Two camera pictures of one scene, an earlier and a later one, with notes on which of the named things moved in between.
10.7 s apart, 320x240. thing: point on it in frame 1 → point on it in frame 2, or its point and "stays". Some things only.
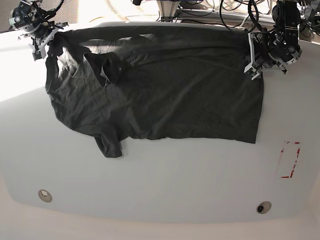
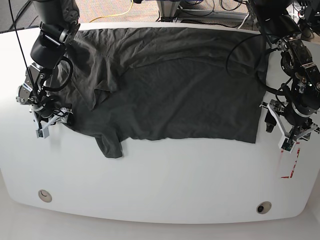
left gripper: [41, 32] → [52, 113]
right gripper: [266, 51] → [293, 124]
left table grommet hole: [45, 195] stays
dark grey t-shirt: [119, 83] stays
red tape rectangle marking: [291, 173] stays
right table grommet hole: [263, 207] stays
